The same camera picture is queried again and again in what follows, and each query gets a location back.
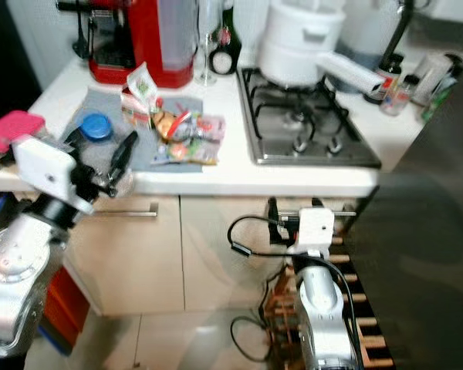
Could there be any beige kitchen cabinet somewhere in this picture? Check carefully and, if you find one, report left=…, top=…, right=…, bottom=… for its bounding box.
left=66, top=193, right=360, bottom=318

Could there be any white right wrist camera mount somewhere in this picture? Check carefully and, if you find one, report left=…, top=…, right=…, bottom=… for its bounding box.
left=286, top=205, right=336, bottom=259

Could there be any steel gas hob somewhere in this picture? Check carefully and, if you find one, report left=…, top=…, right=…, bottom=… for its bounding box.
left=235, top=66, right=383, bottom=169

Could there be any clear blue-capped water bottle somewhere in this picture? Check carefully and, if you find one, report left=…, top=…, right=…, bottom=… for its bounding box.
left=77, top=113, right=132, bottom=193

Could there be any grey counter mat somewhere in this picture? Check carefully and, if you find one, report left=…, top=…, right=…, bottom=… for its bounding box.
left=66, top=90, right=221, bottom=167

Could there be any white green snack packet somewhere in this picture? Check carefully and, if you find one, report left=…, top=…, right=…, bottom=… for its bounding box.
left=123, top=62, right=160, bottom=109

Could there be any white plastic bottle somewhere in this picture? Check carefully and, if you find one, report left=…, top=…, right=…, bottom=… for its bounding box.
left=413, top=51, right=463, bottom=105

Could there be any black power cable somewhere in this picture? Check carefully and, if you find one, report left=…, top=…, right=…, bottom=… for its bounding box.
left=229, top=314, right=272, bottom=363

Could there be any black labelled bottle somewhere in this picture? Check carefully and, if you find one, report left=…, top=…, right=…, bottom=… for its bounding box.
left=215, top=0, right=244, bottom=76

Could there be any wooden slatted rack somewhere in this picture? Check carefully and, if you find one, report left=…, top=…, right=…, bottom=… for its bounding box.
left=261, top=231, right=396, bottom=370

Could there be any white pot with handle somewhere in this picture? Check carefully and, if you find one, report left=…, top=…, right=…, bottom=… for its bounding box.
left=259, top=0, right=396, bottom=95

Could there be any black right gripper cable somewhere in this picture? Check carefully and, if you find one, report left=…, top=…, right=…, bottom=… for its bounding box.
left=226, top=214, right=290, bottom=259

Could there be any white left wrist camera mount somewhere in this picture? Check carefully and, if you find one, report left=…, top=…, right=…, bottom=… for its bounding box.
left=13, top=135, right=95, bottom=215

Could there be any pink snack packet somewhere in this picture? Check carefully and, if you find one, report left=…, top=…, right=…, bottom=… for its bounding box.
left=191, top=114, right=226, bottom=143

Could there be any clear wine glass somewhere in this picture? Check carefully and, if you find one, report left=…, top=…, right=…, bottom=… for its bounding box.
left=194, top=0, right=221, bottom=86

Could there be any red coffee machine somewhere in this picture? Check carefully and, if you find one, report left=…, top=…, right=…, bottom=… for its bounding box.
left=56, top=0, right=198, bottom=89

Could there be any orange red snack packet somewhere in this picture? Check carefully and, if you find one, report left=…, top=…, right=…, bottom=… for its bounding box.
left=154, top=108, right=201, bottom=143

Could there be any orange plastic crate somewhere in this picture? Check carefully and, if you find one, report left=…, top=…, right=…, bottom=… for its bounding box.
left=42, top=266, right=92, bottom=352

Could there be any pink-lidded clear container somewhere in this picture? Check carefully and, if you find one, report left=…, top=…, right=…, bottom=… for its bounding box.
left=0, top=109, right=47, bottom=167

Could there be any grey plastic jug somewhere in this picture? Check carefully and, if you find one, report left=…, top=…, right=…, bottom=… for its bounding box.
left=340, top=0, right=410, bottom=74

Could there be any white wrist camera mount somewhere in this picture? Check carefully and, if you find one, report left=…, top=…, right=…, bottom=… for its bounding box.
left=286, top=205, right=336, bottom=259
left=13, top=135, right=95, bottom=215

